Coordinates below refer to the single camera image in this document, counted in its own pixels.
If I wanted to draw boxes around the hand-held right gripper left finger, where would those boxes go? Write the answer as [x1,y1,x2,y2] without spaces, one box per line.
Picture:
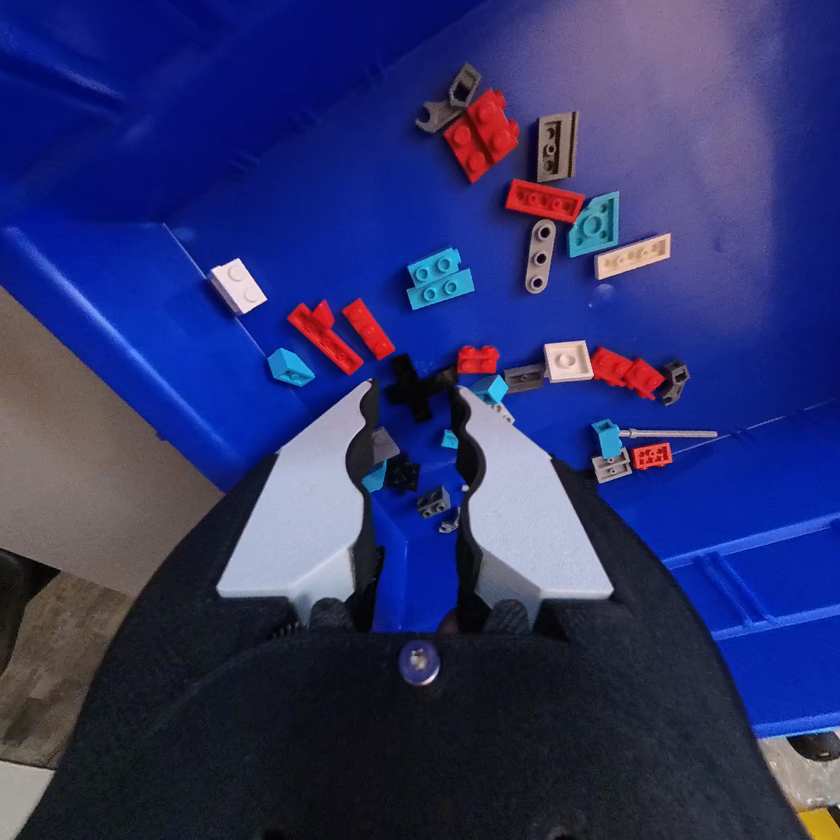
[217,378,387,634]

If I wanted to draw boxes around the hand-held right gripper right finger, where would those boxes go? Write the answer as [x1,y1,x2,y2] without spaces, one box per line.
[448,385,616,635]

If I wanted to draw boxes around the black cross toy piece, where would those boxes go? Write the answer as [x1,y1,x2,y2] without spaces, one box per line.
[384,353,460,423]

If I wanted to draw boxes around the blue plastic bin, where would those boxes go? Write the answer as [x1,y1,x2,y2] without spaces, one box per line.
[0,0,840,739]

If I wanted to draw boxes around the grey desk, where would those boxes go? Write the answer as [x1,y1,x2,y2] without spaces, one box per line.
[0,285,227,595]

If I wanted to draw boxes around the light grey toy plate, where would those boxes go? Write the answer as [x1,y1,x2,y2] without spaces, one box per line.
[592,448,633,484]

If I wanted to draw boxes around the teal clip toy brick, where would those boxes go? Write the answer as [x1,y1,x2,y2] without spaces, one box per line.
[591,419,630,460]

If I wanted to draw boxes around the small black toy brick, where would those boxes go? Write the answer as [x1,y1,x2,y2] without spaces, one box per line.
[385,453,421,494]

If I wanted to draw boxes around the white square toy plate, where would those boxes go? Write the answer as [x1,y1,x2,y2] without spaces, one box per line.
[542,340,595,385]

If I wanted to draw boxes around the red clip toy plate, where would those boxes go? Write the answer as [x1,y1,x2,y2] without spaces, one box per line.
[623,357,665,400]

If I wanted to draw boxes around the red wing toy plate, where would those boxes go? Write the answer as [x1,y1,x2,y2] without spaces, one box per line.
[287,299,364,376]

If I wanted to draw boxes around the black angular toy piece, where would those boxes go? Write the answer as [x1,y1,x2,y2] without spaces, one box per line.
[658,360,690,407]

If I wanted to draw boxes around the white toy brick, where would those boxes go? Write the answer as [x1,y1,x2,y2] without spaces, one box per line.
[209,258,269,316]

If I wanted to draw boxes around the grey rounded toy plate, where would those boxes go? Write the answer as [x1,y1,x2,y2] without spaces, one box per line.
[524,219,557,294]

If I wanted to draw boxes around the cream long toy plate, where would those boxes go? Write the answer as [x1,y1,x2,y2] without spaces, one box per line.
[594,233,672,281]

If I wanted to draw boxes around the teal wedge toy plate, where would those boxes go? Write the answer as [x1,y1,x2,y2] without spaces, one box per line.
[567,191,621,259]

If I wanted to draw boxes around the red long toy plate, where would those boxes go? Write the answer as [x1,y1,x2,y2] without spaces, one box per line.
[504,178,585,224]

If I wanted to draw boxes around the red stacked toy bricks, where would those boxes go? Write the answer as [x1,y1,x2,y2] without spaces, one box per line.
[444,88,520,184]

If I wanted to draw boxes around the dark grey clip toy piece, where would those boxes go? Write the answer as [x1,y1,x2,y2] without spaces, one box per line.
[415,62,482,137]

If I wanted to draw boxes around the teal bracket toy brick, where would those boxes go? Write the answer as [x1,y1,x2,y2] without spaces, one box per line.
[406,247,476,311]

